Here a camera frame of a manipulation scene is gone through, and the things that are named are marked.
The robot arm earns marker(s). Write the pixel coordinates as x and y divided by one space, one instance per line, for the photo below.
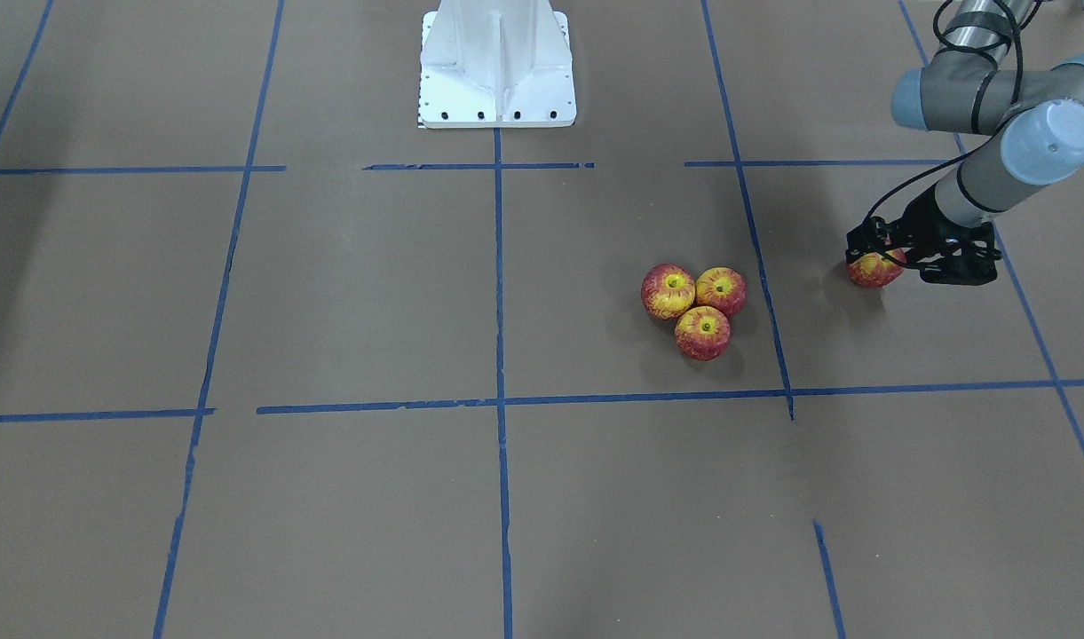
1032 125

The front base apple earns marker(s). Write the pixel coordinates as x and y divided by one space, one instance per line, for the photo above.
703 333

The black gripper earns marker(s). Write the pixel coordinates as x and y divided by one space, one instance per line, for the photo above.
920 216

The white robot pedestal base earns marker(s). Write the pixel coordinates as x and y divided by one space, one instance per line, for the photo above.
496 64

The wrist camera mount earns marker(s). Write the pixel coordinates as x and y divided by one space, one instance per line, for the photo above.
954 255

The base apple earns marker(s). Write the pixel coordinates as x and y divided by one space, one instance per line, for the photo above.
667 291
703 333
722 288

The red yellow apple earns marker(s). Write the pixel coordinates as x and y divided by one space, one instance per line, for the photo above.
872 270

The rear base apple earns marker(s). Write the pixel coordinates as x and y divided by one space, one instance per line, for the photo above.
722 288

